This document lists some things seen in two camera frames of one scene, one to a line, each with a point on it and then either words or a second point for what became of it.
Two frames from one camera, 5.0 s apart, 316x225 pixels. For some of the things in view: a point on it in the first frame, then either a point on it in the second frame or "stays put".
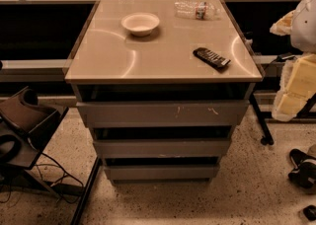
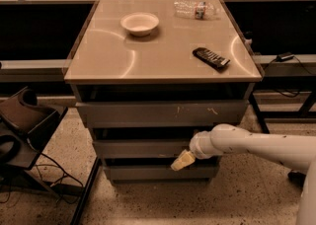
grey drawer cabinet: x=162 y=82 stays put
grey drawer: x=162 y=148 stays put
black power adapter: x=282 y=57 stays put
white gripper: x=304 y=32 → x=197 y=147
